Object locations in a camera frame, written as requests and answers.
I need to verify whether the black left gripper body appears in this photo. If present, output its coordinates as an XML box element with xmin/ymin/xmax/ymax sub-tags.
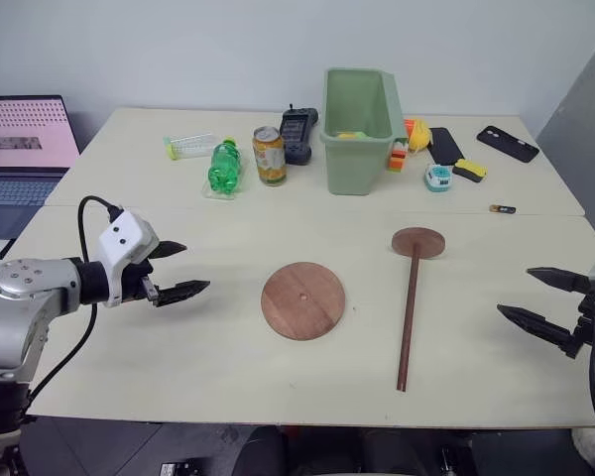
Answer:
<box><xmin>121</xmin><ymin>257</ymin><xmax>160</xmax><ymax>305</ymax></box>

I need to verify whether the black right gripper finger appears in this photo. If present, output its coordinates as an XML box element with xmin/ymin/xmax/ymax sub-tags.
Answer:
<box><xmin>525</xmin><ymin>266</ymin><xmax>594</xmax><ymax>297</ymax></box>
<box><xmin>496</xmin><ymin>302</ymin><xmax>584</xmax><ymax>361</ymax></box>

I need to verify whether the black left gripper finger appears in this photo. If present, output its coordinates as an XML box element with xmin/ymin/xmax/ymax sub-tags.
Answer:
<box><xmin>151</xmin><ymin>240</ymin><xmax>188</xmax><ymax>262</ymax></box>
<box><xmin>153</xmin><ymin>280</ymin><xmax>212</xmax><ymax>310</ymax></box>

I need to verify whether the round wooden disc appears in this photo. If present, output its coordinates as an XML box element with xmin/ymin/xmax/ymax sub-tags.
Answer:
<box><xmin>260</xmin><ymin>261</ymin><xmax>347</xmax><ymax>342</ymax></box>

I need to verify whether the wooden rod with disc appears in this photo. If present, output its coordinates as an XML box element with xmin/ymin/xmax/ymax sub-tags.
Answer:
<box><xmin>390</xmin><ymin>226</ymin><xmax>447</xmax><ymax>394</ymax></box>

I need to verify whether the green plastic bottle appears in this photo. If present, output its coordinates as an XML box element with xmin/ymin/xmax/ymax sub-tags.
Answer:
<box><xmin>207</xmin><ymin>138</ymin><xmax>243</xmax><ymax>194</ymax></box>

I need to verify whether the clear tube with green cap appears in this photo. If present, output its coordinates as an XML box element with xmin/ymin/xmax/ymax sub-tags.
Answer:
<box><xmin>162</xmin><ymin>131</ymin><xmax>217</xmax><ymax>161</ymax></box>

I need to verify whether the white rounded object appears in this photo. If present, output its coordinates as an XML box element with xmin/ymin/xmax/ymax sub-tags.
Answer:
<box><xmin>571</xmin><ymin>425</ymin><xmax>595</xmax><ymax>463</ymax></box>

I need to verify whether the orange drink can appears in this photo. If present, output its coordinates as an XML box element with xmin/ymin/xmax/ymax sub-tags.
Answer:
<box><xmin>251</xmin><ymin>125</ymin><xmax>288</xmax><ymax>187</ymax></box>

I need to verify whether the yellow and black sponge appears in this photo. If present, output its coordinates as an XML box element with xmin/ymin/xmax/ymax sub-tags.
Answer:
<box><xmin>451</xmin><ymin>158</ymin><xmax>488</xmax><ymax>184</ymax></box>

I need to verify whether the black smartphone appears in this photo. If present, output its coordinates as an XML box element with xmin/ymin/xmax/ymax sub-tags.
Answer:
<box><xmin>476</xmin><ymin>125</ymin><xmax>540</xmax><ymax>164</ymax></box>

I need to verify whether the teal white timer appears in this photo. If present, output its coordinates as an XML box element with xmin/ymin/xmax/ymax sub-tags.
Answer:
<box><xmin>422</xmin><ymin>163</ymin><xmax>453</xmax><ymax>193</ymax></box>

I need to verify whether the black handheld controller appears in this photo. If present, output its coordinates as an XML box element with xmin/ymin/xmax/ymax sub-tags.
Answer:
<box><xmin>280</xmin><ymin>103</ymin><xmax>319</xmax><ymax>166</ymax></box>

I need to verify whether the black phone case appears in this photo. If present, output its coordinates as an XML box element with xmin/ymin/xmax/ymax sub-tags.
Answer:
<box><xmin>426</xmin><ymin>126</ymin><xmax>465</xmax><ymax>167</ymax></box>

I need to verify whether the open laptop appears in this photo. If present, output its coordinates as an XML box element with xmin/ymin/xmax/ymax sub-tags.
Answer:
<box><xmin>0</xmin><ymin>94</ymin><xmax>82</xmax><ymax>240</ymax></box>

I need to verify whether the dark rounded shape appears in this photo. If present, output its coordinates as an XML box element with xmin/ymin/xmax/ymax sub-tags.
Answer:
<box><xmin>230</xmin><ymin>424</ymin><xmax>287</xmax><ymax>476</ymax></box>

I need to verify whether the green plastic bin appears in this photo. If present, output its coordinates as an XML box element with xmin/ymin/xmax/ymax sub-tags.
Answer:
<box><xmin>318</xmin><ymin>66</ymin><xmax>408</xmax><ymax>196</ymax></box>

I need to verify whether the orange green striped sponge stack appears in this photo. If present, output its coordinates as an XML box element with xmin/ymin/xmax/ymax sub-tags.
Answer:
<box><xmin>388</xmin><ymin>139</ymin><xmax>410</xmax><ymax>174</ymax></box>

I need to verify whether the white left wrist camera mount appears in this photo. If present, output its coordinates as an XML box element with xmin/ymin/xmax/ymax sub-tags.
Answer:
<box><xmin>96</xmin><ymin>209</ymin><xmax>161</xmax><ymax>308</ymax></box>

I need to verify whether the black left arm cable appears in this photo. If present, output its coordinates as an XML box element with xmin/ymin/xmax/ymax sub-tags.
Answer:
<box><xmin>27</xmin><ymin>195</ymin><xmax>126</xmax><ymax>404</ymax></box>

